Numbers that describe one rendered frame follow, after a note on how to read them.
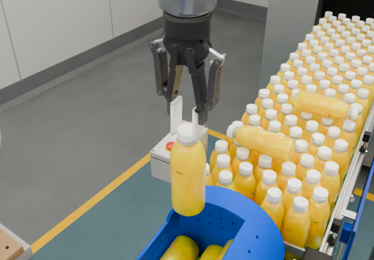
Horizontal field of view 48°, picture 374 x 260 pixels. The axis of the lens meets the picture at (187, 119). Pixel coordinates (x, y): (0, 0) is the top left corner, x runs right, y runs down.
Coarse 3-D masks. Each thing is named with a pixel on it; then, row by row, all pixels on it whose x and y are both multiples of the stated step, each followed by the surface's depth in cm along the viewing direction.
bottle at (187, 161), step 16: (176, 144) 77; (192, 144) 76; (176, 160) 77; (192, 160) 77; (176, 176) 80; (192, 176) 79; (176, 192) 82; (192, 192) 81; (176, 208) 85; (192, 208) 84
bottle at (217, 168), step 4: (216, 164) 124; (216, 168) 125; (220, 168) 124; (224, 168) 123; (228, 168) 124; (232, 168) 126; (212, 172) 126; (216, 172) 124; (232, 172) 125; (216, 176) 125; (216, 180) 125
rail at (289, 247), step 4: (284, 244) 113; (288, 244) 112; (292, 244) 112; (288, 248) 113; (292, 248) 112; (296, 248) 112; (300, 248) 111; (292, 252) 113; (296, 252) 112; (300, 252) 112; (300, 256) 112
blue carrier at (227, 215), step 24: (216, 192) 93; (168, 216) 100; (192, 216) 104; (216, 216) 99; (240, 216) 88; (264, 216) 91; (168, 240) 104; (216, 240) 104; (240, 240) 84; (264, 240) 87
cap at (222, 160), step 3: (219, 156) 124; (222, 156) 124; (225, 156) 124; (228, 156) 124; (219, 159) 123; (222, 159) 123; (225, 159) 123; (228, 159) 123; (219, 162) 123; (222, 162) 122; (225, 162) 122; (228, 162) 123; (222, 165) 123; (225, 165) 123
